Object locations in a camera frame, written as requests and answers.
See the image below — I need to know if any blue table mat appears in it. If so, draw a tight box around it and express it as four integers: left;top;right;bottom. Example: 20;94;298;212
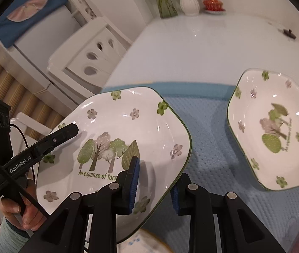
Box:
99;80;299;253

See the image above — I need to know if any white plate with yellow rim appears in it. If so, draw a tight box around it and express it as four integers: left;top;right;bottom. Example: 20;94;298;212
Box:
116;228;173;253

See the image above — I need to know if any red lidded ornament jar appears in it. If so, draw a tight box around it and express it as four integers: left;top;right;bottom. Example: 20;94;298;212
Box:
202;0;225;14

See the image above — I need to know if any beige ribbed curtain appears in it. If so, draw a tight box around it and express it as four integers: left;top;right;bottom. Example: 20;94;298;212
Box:
0;42;68;137

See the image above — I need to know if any person's left forearm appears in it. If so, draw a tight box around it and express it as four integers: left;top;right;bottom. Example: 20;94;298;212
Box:
0;217;34;253

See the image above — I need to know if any white ribbed vase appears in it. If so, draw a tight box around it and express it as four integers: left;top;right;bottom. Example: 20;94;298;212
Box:
180;0;200;16

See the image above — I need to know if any person's left hand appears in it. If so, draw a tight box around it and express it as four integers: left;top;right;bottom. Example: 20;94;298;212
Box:
0;179;47;231

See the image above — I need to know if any white carved chair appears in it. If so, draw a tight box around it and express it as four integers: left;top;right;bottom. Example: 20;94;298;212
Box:
65;0;102;24

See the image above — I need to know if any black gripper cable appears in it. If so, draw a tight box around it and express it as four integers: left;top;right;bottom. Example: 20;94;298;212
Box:
8;124;36;181

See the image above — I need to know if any large floral white plate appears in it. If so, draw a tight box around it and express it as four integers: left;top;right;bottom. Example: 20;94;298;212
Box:
35;86;193;244

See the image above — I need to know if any small floral white plate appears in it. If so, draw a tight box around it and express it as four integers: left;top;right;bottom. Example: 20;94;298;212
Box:
226;68;299;191

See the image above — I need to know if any small black object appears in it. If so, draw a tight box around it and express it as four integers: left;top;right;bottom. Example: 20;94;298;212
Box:
283;28;297;39

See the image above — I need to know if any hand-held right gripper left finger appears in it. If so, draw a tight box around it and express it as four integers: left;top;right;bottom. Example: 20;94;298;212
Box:
24;156;141;253

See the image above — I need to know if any blue cloth with pink fan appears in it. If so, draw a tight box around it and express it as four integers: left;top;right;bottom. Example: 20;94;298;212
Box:
0;0;70;49

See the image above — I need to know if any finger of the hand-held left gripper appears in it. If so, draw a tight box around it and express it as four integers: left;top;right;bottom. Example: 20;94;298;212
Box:
32;123;79;164

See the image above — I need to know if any white chair with oval cutouts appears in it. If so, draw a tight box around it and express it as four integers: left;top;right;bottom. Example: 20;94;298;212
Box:
48;17;133;90

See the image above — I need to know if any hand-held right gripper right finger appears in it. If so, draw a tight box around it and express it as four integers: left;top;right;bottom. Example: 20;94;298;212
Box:
170;172;287;253

